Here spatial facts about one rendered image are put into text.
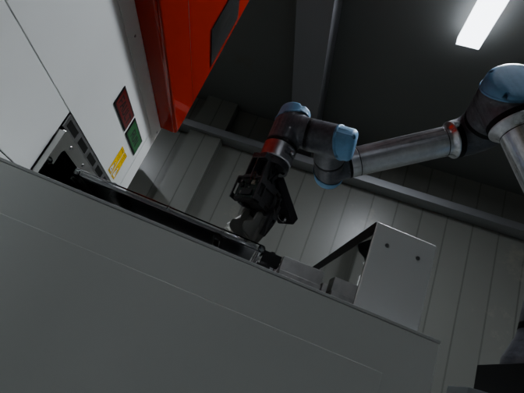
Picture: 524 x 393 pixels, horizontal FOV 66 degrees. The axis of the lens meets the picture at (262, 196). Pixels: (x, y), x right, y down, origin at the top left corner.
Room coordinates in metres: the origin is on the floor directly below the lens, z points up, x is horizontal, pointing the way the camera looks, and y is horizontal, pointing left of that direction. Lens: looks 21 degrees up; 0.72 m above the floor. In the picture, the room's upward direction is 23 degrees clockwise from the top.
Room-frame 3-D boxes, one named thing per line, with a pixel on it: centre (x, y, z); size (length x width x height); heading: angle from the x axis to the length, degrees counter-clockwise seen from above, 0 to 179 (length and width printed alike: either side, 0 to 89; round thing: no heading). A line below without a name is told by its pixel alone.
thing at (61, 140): (0.86, 0.35, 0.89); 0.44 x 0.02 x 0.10; 179
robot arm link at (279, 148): (0.80, 0.00, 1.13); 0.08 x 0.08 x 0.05
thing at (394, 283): (0.80, -0.22, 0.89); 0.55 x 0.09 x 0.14; 179
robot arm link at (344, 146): (0.79, -0.10, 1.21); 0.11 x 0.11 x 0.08; 74
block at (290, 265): (0.73, -0.12, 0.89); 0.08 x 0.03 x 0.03; 89
